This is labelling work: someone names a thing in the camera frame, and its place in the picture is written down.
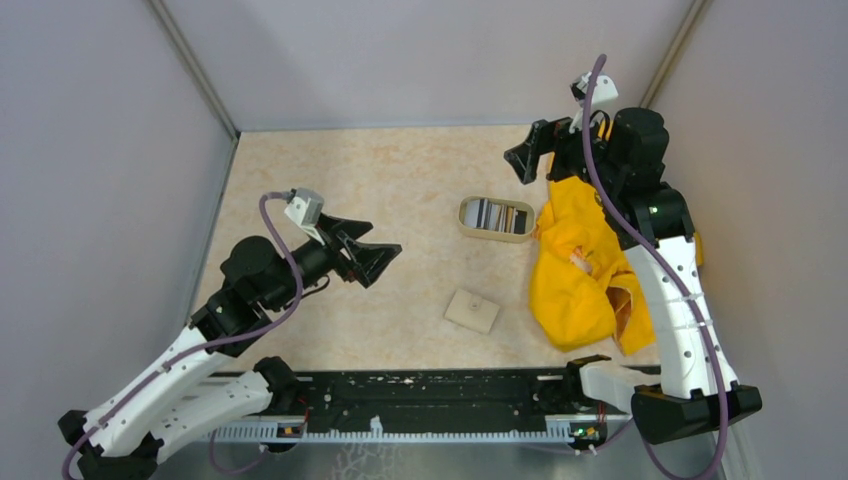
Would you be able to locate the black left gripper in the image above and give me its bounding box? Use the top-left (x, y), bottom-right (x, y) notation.
top-left (264, 212), bottom-right (402, 311)

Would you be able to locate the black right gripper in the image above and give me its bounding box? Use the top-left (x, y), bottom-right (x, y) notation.
top-left (504, 103), bottom-right (623, 194)

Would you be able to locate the beige card holder wallet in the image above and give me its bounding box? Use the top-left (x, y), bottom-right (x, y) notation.
top-left (444, 289), bottom-right (501, 335)

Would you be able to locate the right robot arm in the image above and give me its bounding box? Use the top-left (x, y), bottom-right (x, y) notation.
top-left (504, 107), bottom-right (763, 445)

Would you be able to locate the beige oval card tray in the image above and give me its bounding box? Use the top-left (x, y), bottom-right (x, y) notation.
top-left (456, 196), bottom-right (536, 244)

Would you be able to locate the yellow cloth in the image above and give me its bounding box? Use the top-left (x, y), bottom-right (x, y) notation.
top-left (527, 175), bottom-right (704, 357)

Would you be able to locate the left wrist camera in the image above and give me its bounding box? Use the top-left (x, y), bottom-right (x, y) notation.
top-left (284, 188), bottom-right (325, 230)

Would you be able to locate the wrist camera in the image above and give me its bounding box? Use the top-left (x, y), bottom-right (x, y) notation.
top-left (570, 72), bottom-right (619, 108)
top-left (284, 188), bottom-right (325, 230)

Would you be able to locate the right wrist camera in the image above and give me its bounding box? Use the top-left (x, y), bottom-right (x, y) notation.
top-left (570, 72), bottom-right (619, 108)

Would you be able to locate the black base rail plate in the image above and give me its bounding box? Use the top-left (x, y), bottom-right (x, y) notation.
top-left (216, 367), bottom-right (630, 446)

